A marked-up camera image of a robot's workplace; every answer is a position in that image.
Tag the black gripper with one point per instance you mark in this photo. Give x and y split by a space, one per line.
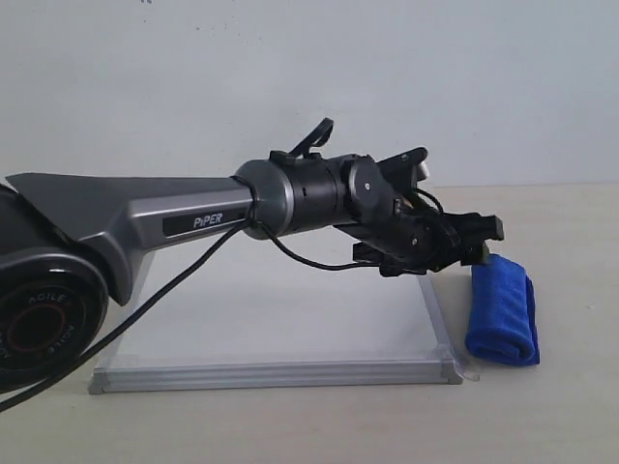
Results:
418 238

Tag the blue cloth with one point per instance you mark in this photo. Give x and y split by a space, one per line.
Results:
502 321

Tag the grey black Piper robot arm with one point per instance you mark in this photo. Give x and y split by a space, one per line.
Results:
70 245

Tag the clear tape front right corner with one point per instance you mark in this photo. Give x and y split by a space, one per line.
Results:
467 366

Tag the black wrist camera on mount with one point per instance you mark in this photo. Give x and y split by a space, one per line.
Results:
405 170

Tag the white board with aluminium frame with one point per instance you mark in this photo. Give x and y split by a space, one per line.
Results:
281 327

